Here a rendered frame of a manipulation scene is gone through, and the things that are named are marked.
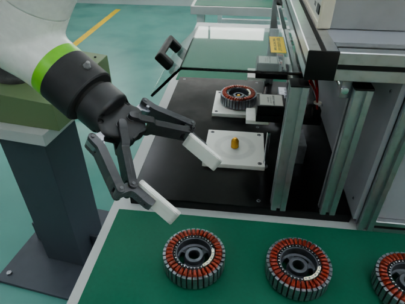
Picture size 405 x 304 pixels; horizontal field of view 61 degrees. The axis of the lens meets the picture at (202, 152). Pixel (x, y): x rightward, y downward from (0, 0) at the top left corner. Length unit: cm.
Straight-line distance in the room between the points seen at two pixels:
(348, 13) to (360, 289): 47
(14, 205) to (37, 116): 103
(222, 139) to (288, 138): 31
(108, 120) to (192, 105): 60
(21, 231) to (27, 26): 146
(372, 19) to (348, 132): 19
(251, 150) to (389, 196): 33
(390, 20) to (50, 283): 148
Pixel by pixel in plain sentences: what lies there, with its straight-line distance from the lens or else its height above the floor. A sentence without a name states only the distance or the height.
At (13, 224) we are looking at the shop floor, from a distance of 198.
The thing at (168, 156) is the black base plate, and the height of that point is 77.
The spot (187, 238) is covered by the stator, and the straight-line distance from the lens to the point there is 67.
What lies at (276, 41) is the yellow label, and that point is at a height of 107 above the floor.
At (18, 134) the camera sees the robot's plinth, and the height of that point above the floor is 74.
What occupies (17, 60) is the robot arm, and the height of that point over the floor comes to 111.
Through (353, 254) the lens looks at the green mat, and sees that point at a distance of 74.
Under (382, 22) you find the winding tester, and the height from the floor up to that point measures 113.
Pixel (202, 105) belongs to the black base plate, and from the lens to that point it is 110.
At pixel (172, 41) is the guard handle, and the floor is 106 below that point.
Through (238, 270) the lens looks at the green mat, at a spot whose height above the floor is 75.
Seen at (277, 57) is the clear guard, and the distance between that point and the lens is 66.
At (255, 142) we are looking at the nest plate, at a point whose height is 78.
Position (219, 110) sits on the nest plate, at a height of 78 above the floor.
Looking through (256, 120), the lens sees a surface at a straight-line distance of 81.
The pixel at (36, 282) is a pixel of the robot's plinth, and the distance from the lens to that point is 168.
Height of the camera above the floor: 129
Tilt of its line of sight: 36 degrees down
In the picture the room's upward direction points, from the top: straight up
